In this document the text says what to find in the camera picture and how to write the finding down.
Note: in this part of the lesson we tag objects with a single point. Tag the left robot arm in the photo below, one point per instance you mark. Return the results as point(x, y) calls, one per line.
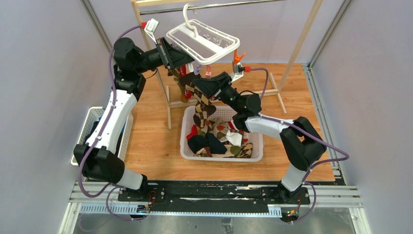
point(97, 157)

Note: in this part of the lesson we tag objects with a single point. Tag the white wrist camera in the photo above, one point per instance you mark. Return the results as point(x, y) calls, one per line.
point(150, 28)
point(238, 72)

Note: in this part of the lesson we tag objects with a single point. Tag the dark clothes in left basket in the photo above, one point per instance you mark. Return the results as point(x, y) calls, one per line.
point(95, 124)

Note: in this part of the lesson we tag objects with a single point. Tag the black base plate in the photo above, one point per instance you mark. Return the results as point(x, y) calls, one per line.
point(215, 196)

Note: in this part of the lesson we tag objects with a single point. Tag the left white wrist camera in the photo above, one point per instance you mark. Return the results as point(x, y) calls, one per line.
point(150, 28)

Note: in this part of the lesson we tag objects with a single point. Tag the red christmas sock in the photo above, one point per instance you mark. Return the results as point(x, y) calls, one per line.
point(185, 77)

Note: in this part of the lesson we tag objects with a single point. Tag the white left laundry basket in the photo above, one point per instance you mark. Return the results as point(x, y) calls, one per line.
point(95, 114)

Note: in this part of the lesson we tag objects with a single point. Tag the brown argyle sock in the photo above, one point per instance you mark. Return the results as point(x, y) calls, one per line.
point(203, 107)

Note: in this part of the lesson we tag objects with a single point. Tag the white centre laundry basket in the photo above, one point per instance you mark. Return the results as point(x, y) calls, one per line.
point(186, 152)

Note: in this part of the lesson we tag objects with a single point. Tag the white laundry basket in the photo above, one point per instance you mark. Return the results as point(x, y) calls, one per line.
point(95, 114)
point(186, 152)

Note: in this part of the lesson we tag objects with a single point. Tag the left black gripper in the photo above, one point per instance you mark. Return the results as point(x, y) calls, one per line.
point(175, 58)

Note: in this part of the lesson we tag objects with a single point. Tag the pile of colourful socks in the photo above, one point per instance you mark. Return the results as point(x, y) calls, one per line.
point(218, 139)

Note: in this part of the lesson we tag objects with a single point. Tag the white plastic clip hanger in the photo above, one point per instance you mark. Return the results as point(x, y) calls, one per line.
point(202, 42)

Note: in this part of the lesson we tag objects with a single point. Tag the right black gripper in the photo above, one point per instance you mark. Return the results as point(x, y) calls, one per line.
point(214, 87)

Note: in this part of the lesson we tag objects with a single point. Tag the orange hanger clip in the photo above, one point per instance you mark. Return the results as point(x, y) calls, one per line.
point(237, 58)
point(208, 72)

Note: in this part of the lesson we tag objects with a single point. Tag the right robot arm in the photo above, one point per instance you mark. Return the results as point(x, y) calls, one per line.
point(302, 144)

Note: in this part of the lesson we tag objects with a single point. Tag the wooden clothes rack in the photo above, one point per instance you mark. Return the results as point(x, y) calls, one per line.
point(276, 88)

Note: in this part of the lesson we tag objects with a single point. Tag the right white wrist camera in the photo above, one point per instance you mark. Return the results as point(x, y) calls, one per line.
point(238, 72)

